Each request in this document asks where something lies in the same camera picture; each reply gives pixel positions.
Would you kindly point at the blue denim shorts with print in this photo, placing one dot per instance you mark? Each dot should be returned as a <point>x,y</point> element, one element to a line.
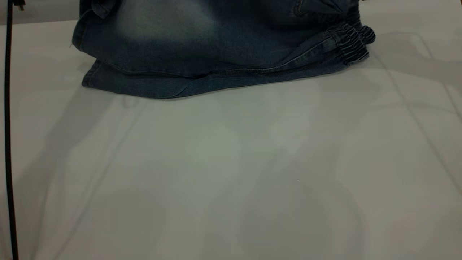
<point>216,47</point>

